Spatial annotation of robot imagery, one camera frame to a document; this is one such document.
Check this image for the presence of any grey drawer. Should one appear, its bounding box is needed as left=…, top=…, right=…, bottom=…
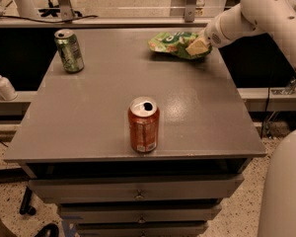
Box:
left=58, top=201, right=221, bottom=224
left=29, top=174, right=244, bottom=203
left=76, top=221, right=208, bottom=237

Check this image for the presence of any white pump bottle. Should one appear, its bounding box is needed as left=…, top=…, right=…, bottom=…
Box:
left=0, top=74, right=18, bottom=101

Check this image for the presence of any green rice chip bag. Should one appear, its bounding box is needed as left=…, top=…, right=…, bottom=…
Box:
left=148, top=32, right=212, bottom=60

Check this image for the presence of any black caster leg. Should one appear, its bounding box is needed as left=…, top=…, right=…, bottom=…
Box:
left=19, top=188, right=37, bottom=215

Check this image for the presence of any grey drawer cabinet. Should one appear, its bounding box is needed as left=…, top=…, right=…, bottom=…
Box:
left=5, top=29, right=264, bottom=237

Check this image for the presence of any orange soda can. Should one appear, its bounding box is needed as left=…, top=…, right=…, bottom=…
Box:
left=128, top=97, right=160, bottom=153

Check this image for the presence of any top grey drawer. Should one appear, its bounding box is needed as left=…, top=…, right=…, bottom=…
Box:
left=29, top=174, right=244, bottom=203

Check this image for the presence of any green soda can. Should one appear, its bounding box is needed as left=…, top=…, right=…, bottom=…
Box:
left=54, top=29, right=84, bottom=73

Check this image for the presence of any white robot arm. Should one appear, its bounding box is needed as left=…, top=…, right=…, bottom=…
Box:
left=187, top=0, right=296, bottom=237

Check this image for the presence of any metal frame rail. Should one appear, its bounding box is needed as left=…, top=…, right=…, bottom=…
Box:
left=0, top=16, right=211, bottom=29

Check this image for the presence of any middle grey drawer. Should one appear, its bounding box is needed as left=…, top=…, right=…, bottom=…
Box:
left=58, top=201, right=221, bottom=224

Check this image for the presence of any black cable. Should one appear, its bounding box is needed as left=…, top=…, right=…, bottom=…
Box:
left=3, top=14, right=100, bottom=25

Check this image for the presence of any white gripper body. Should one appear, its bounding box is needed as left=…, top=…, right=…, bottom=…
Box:
left=203, top=4, right=265, bottom=48

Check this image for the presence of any black office chair base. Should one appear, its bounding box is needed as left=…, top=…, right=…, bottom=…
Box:
left=38, top=0, right=83, bottom=20

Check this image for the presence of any bottom grey drawer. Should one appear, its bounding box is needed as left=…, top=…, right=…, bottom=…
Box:
left=76, top=221, right=208, bottom=237

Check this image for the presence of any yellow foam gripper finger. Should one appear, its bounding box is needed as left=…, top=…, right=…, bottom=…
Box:
left=185, top=37, right=210, bottom=55

